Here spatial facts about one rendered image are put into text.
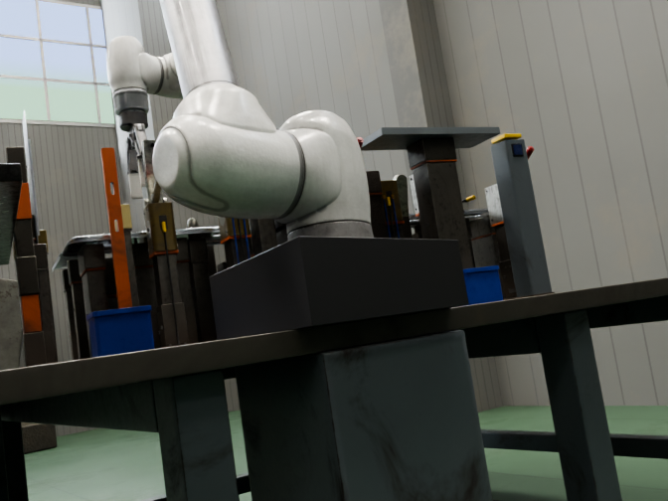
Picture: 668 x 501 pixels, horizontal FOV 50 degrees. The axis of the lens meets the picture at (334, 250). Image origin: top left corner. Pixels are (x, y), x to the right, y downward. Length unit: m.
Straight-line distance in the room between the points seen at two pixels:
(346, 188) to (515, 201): 0.85
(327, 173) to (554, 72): 3.83
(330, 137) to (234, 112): 0.19
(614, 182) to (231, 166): 3.72
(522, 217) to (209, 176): 1.11
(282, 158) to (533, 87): 3.98
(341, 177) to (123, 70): 0.91
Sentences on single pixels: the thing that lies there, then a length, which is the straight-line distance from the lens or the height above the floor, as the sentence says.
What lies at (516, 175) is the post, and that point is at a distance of 2.04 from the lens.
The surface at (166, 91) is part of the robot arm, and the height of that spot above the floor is 1.41.
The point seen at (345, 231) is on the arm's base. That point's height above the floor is 0.85.
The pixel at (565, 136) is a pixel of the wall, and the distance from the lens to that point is 4.87.
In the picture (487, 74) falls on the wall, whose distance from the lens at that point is 5.35.
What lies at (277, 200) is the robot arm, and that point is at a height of 0.91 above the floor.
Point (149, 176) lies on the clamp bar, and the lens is 1.81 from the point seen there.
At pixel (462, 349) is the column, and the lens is 1.26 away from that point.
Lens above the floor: 0.68
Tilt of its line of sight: 7 degrees up
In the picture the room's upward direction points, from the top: 8 degrees counter-clockwise
